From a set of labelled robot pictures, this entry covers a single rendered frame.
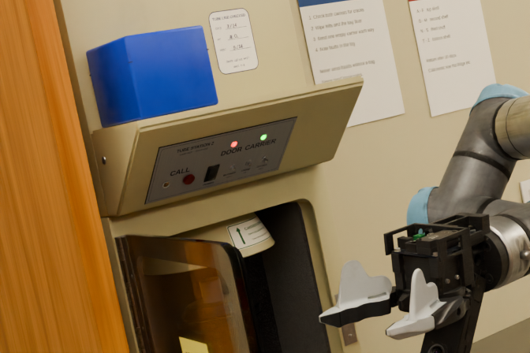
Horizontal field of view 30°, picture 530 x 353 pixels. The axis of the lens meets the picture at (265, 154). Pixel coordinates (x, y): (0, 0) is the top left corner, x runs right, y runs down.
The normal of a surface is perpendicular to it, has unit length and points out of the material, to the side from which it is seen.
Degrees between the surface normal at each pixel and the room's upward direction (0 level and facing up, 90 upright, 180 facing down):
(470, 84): 90
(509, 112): 53
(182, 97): 90
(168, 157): 135
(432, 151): 90
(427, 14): 90
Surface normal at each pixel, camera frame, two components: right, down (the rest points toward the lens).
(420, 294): 0.86, -0.03
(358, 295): 0.45, 0.00
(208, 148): 0.54, 0.64
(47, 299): -0.80, 0.20
